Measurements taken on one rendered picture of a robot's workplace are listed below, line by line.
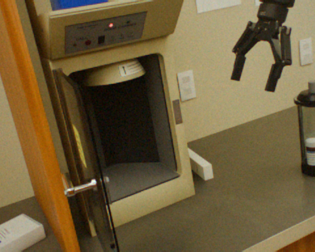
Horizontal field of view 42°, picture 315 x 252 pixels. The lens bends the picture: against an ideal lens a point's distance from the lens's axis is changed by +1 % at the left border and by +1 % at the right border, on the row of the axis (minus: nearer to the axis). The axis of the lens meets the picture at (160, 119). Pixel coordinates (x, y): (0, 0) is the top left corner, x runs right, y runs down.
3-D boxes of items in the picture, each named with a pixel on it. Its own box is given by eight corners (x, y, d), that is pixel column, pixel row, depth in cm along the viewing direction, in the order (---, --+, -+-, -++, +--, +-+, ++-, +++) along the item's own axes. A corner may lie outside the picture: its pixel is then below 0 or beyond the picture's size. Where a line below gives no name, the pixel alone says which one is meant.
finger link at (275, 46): (273, 32, 109) (277, 29, 108) (284, 68, 104) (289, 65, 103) (262, 29, 107) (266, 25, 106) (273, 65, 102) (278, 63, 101)
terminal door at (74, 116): (94, 221, 104) (57, 67, 93) (125, 294, 76) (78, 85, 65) (91, 222, 104) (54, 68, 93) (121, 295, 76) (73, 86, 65)
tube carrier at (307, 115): (291, 167, 123) (285, 98, 117) (317, 155, 128) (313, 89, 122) (319, 177, 114) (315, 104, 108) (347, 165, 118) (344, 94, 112)
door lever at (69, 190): (87, 175, 82) (84, 163, 81) (96, 193, 73) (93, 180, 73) (60, 183, 81) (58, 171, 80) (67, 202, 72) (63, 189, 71)
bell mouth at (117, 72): (75, 82, 116) (70, 63, 115) (130, 68, 123) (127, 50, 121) (93, 89, 101) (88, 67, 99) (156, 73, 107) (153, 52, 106)
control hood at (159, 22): (47, 60, 93) (35, 14, 90) (170, 33, 106) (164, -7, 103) (59, 62, 83) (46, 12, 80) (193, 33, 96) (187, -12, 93)
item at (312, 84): (290, 105, 118) (288, 83, 116) (314, 97, 121) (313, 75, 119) (314, 111, 110) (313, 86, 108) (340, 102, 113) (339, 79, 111)
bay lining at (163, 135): (73, 178, 127) (44, 66, 117) (146, 152, 137) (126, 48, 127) (97, 207, 106) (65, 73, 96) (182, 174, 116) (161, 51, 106)
